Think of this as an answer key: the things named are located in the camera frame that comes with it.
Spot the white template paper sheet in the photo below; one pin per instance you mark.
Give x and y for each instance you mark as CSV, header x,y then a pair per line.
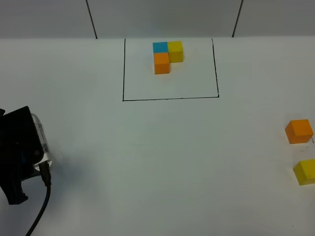
x,y
195,77

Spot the blue template block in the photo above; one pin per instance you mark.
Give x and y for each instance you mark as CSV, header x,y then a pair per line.
x,y
160,47

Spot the yellow template block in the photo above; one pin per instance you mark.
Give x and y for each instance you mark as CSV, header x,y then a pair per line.
x,y
175,51

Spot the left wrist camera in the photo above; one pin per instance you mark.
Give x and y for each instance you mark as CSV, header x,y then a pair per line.
x,y
42,153

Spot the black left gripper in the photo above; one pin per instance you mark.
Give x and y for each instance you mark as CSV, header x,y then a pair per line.
x,y
17,134

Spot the orange template block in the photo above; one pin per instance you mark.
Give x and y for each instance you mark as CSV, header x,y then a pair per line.
x,y
161,63

